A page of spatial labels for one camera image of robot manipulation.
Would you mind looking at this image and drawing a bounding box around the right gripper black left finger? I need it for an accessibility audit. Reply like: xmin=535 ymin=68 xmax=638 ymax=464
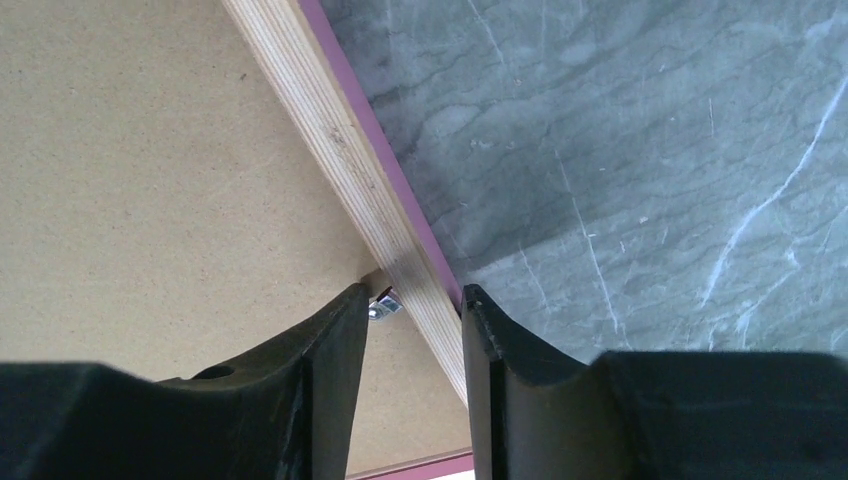
xmin=1 ymin=283 xmax=369 ymax=479

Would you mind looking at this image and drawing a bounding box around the brown cardboard backing board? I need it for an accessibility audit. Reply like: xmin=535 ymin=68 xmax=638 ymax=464
xmin=1 ymin=1 xmax=474 ymax=479

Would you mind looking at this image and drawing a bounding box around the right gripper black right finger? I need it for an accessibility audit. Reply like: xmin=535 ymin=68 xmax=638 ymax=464
xmin=461 ymin=284 xmax=847 ymax=479

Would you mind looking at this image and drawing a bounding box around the pink wooden photo frame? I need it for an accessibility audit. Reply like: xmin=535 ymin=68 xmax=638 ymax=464
xmin=225 ymin=1 xmax=467 ymax=401

